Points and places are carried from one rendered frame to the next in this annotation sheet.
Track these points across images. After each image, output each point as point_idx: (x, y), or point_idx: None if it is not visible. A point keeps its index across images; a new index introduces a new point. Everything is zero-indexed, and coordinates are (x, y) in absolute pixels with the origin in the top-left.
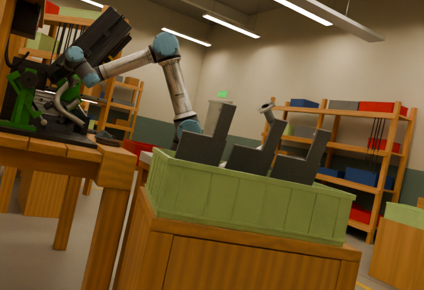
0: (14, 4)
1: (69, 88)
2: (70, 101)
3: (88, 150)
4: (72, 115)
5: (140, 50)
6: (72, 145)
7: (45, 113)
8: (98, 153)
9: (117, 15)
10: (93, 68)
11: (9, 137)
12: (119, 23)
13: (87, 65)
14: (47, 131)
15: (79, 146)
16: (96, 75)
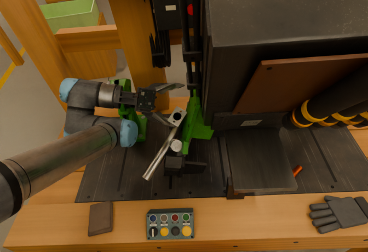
0: None
1: (186, 124)
2: (172, 142)
3: (50, 193)
4: (154, 158)
5: (18, 154)
6: (79, 177)
7: (182, 133)
8: (32, 201)
9: None
10: (105, 120)
11: (61, 133)
12: (181, 20)
13: (66, 114)
14: (151, 151)
15: (77, 184)
16: (64, 135)
